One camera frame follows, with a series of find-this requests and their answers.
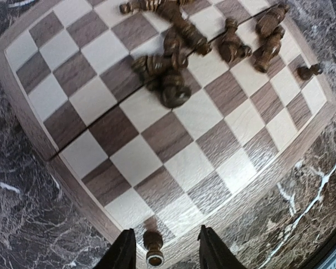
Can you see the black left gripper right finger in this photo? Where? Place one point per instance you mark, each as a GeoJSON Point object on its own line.
{"type": "Point", "coordinates": [214, 253]}

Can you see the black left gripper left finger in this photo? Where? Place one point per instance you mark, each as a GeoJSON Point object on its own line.
{"type": "Point", "coordinates": [121, 254]}

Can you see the dark wooden pawn piece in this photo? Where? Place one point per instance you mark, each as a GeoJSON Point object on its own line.
{"type": "Point", "coordinates": [153, 242]}

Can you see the wooden chess board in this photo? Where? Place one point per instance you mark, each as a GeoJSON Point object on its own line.
{"type": "Point", "coordinates": [129, 161]}

